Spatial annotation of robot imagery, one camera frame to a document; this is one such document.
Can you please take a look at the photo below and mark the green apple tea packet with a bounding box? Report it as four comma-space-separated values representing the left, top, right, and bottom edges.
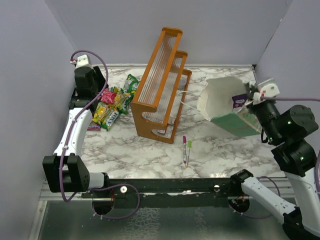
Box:
122, 74, 140, 93

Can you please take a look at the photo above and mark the purple white snack packet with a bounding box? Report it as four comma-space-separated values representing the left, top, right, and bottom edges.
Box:
231, 94, 248, 111

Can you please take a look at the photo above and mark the red white small box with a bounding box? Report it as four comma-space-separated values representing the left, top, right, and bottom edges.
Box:
157, 128, 167, 135

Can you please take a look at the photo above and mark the green patterned paper bag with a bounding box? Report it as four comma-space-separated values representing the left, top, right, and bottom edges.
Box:
177, 76, 263, 138

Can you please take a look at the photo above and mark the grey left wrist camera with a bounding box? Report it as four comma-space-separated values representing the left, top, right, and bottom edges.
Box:
69, 54, 92, 69

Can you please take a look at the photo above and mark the green Fox's snack packet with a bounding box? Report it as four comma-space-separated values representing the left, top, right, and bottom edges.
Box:
100, 110, 121, 131

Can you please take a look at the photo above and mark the red snack packet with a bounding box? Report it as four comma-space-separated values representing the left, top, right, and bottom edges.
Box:
100, 89, 117, 105

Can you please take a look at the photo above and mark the yellow green striped packet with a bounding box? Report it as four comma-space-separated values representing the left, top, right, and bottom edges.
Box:
109, 86, 135, 114

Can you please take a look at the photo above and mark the orange wooden tiered rack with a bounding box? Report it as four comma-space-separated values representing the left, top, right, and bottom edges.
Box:
130, 27, 192, 144

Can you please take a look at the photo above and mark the purple capped marker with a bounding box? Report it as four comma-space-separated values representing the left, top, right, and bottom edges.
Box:
182, 135, 187, 164

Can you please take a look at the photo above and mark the purple berry snack packet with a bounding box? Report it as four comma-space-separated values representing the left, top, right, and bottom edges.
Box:
87, 122, 101, 131

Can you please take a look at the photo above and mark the yellow fruit snack packet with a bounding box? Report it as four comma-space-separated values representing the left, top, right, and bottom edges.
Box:
92, 102, 110, 124

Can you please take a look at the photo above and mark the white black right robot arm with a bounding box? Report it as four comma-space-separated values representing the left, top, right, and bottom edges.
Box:
229, 100, 320, 240

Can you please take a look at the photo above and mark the green capped marker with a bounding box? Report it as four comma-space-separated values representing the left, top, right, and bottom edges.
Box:
185, 140, 192, 168

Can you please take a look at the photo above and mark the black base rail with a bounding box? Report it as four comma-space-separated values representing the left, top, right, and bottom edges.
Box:
81, 170, 253, 209

